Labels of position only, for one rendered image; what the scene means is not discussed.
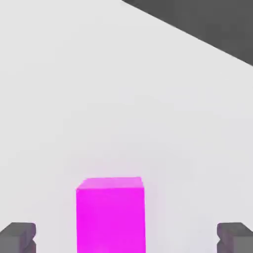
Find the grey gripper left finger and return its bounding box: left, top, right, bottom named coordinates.
left=0, top=222, right=37, bottom=253

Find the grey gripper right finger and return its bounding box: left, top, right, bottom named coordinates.
left=216, top=222, right=253, bottom=253

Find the small magenta cube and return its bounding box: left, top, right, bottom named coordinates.
left=76, top=176, right=146, bottom=253

